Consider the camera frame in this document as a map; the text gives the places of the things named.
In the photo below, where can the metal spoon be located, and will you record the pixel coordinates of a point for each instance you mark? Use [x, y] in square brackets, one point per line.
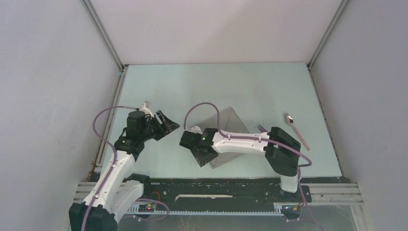
[289, 121]

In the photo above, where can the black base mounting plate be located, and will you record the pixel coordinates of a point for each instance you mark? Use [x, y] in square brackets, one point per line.
[223, 195]

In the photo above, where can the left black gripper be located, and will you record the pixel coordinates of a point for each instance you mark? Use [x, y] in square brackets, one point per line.
[165, 127]

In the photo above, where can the pink metal fork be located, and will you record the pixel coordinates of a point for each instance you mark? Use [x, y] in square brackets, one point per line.
[261, 128]

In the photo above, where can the grey cloth napkin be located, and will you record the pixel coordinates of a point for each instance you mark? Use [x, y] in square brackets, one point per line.
[229, 121]

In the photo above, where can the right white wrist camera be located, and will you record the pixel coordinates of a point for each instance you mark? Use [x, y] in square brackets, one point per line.
[196, 129]

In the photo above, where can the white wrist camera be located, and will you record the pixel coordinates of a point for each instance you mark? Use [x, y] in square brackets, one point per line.
[196, 129]
[145, 107]

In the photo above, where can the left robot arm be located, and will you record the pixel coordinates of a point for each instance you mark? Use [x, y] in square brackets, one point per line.
[117, 189]

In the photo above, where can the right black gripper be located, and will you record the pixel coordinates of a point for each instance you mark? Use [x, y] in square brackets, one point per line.
[202, 160]

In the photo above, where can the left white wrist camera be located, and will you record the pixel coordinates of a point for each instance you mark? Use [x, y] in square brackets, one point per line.
[145, 107]

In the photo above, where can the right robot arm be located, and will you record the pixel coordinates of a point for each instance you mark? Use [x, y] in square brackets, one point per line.
[279, 149]

